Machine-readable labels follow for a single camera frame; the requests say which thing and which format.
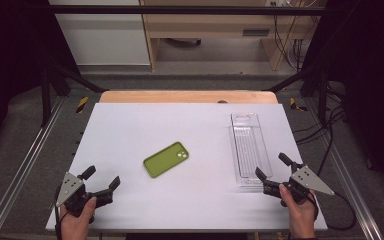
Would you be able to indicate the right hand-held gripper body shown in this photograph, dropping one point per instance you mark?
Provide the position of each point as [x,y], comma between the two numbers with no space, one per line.
[305,182]

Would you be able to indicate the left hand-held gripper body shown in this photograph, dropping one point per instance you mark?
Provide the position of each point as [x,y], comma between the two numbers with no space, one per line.
[76,196]

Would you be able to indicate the clear plastic packaging tray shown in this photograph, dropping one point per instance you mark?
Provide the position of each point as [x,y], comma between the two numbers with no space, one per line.
[248,150]

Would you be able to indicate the person's left hand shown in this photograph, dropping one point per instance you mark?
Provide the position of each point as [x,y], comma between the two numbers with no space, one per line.
[77,222]

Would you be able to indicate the person's right hand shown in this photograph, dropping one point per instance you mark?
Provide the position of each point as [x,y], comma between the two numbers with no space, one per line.
[299,213]

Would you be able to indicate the yellow black striped tape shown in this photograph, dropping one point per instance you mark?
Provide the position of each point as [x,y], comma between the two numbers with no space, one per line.
[82,104]
[294,104]

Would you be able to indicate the white table board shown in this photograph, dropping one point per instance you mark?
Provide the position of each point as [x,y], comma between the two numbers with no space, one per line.
[166,203]

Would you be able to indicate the black metal stand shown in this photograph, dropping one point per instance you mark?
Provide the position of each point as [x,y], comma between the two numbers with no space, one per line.
[322,96]
[46,96]

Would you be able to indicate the wooden table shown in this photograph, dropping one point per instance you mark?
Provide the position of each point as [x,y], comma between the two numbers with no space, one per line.
[166,96]

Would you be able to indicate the grey desk label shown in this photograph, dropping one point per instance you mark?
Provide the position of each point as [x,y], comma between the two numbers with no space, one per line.
[256,32]

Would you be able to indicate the white cabinet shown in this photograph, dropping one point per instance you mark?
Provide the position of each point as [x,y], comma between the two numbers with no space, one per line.
[103,40]

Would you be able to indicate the black curved object under desk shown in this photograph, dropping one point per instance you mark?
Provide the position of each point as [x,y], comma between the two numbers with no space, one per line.
[185,42]

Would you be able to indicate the wooden desk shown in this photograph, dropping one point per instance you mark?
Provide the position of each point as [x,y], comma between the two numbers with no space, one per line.
[206,25]

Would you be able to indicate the aluminium rail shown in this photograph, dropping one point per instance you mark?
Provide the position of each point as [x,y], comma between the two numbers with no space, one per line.
[353,186]
[20,173]

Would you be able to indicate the black horizontal frame bar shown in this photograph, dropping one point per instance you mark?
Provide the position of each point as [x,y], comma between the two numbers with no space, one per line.
[180,10]

